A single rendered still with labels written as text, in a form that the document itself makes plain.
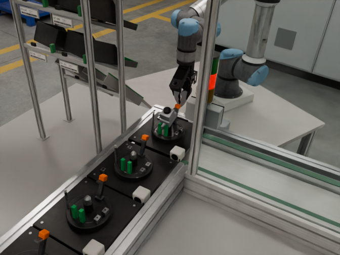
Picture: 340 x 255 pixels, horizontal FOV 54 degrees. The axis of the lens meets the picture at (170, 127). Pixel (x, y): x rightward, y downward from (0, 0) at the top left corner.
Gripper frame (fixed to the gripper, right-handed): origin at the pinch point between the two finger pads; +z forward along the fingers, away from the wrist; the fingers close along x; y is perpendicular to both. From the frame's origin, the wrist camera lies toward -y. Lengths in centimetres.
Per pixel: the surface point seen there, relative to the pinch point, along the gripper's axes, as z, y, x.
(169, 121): 0.5, -12.7, -2.0
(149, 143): 9.2, -19.4, 3.1
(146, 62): 106, 217, 152
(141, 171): 5.8, -37.7, -5.4
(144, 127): 9.2, -11.4, 10.4
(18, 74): 106, 109, 254
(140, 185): 9.2, -40.7, -6.7
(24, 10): -38, -31, 47
